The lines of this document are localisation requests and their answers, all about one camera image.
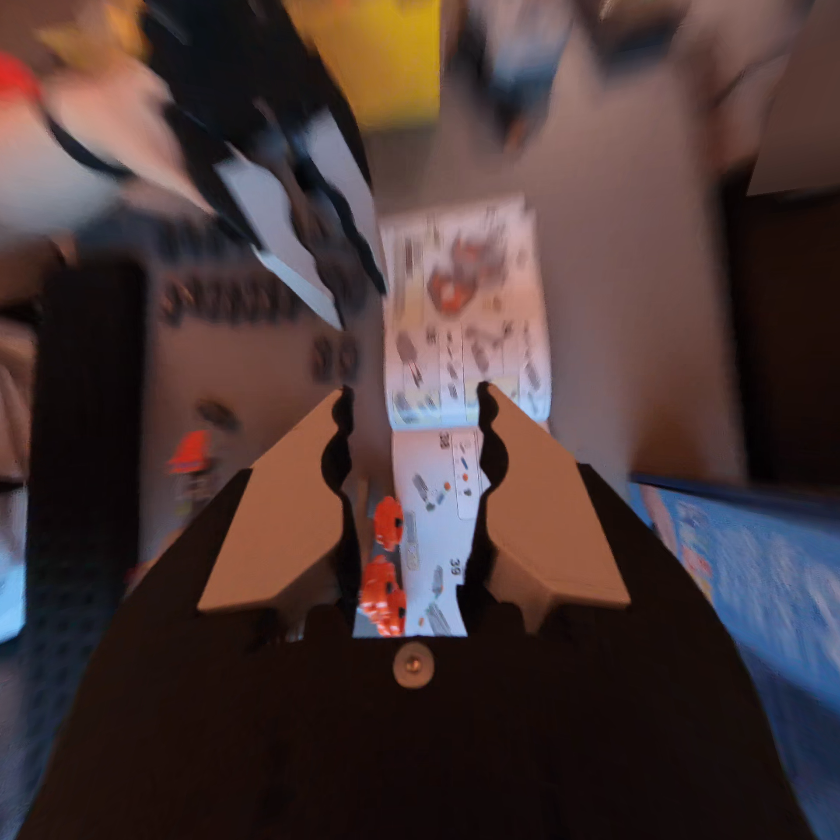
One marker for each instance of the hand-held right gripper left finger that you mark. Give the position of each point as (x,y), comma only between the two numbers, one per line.
(275,525)

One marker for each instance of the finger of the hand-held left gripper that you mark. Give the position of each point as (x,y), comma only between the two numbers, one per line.
(334,151)
(282,243)

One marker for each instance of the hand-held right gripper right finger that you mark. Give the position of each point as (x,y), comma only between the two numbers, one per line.
(551,518)

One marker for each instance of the white instruction booklet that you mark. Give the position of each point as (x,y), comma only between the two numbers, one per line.
(472,315)

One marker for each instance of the yellow box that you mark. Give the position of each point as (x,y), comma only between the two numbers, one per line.
(374,59)

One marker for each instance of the grey orange brick model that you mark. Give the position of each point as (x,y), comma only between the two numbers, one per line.
(191,459)

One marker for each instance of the grey brick connector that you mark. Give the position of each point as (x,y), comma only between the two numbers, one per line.
(218,413)
(323,359)
(349,359)

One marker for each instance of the orange brick assembly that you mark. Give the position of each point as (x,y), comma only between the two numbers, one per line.
(387,590)

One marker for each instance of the black perforated bar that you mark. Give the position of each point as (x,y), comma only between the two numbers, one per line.
(85,459)

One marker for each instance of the blue printed box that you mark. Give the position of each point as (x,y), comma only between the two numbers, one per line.
(754,577)

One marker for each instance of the black monitor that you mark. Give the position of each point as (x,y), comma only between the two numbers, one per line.
(787,328)

